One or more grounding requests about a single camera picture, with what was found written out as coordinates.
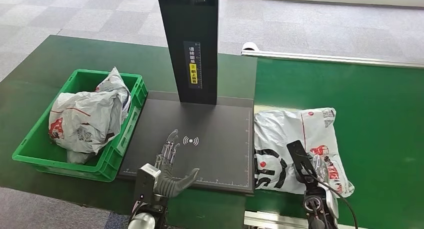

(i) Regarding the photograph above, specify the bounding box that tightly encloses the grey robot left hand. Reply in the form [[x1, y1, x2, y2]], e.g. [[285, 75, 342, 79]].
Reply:
[[153, 129, 201, 199]]

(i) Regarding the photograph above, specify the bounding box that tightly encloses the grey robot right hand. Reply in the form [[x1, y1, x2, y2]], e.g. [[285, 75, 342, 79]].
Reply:
[[293, 152, 331, 189]]

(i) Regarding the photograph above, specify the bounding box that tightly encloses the grey courier bag red print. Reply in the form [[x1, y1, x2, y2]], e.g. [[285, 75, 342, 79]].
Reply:
[[253, 107, 355, 199]]

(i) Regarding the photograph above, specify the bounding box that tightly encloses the green plastic basket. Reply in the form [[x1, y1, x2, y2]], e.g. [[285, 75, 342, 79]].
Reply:
[[11, 68, 149, 183]]

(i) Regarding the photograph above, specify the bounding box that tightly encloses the black weighing device with column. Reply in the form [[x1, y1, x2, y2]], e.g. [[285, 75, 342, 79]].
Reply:
[[117, 0, 256, 194]]

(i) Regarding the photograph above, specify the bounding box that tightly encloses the green conveyor belt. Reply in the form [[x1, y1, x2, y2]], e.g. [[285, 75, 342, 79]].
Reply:
[[245, 56, 424, 229]]

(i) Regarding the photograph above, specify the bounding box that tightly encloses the crumpled grey courier bag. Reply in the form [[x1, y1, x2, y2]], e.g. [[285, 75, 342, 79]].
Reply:
[[48, 66, 132, 165]]

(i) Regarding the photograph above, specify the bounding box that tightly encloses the black yellow label sticker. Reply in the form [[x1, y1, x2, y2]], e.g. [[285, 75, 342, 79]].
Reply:
[[183, 40, 203, 90]]

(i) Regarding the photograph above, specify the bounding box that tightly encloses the white conveyor end cap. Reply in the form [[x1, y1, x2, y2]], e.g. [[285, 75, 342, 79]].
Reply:
[[240, 41, 263, 53]]

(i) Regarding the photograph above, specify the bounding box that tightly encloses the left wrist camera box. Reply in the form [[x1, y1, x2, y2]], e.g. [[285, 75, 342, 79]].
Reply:
[[133, 163, 163, 206]]

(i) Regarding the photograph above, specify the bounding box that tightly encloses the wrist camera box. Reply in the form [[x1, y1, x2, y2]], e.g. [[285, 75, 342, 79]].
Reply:
[[133, 163, 163, 206], [286, 139, 316, 177]]

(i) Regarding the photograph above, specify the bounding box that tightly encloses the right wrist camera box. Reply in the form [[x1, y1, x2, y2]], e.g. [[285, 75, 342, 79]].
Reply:
[[286, 139, 316, 177]]

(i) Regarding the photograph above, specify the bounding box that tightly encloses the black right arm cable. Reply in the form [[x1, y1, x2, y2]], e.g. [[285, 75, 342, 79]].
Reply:
[[299, 161, 359, 229]]

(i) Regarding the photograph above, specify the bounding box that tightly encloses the short aluminium conveyor frame rail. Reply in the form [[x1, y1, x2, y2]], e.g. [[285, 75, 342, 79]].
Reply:
[[243, 210, 362, 229]]

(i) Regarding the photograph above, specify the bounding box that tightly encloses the long aluminium conveyor side rail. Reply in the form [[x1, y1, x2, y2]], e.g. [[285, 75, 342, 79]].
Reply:
[[240, 49, 424, 69]]

